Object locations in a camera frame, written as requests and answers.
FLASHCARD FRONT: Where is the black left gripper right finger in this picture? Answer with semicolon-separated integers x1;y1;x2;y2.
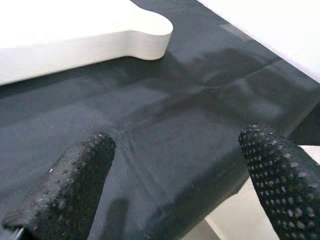
237;122;320;240

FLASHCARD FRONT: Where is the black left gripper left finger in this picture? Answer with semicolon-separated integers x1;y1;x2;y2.
0;130;118;240

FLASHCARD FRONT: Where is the black table cloth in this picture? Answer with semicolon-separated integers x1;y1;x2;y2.
0;0;320;240

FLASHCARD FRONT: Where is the white plastic table top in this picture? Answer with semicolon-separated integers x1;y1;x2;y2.
0;0;175;87

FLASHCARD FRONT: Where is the clear tape strip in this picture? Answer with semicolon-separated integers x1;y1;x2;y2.
219;22;252;42

